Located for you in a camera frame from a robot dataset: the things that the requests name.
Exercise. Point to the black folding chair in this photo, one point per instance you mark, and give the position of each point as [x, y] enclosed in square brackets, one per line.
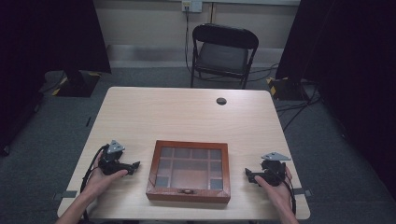
[222, 57]

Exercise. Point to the black stand base yellow stripes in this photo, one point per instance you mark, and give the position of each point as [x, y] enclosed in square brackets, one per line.
[77, 85]
[285, 88]

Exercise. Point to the person's right hand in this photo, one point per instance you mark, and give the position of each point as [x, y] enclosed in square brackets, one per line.
[280, 196]

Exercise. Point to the white wall socket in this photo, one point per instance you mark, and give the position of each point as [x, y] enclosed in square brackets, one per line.
[192, 5]

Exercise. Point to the wooden box with glass lid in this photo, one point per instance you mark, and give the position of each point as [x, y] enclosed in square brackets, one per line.
[190, 194]

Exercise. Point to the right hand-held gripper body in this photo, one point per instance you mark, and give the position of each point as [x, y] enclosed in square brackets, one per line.
[274, 174]

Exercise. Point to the dark curtain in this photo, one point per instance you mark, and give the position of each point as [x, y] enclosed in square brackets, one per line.
[351, 62]
[37, 46]

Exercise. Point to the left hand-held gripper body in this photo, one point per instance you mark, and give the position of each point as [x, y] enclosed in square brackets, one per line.
[110, 165]

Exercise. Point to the person's left hand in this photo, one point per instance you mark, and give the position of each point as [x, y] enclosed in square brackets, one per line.
[98, 183]

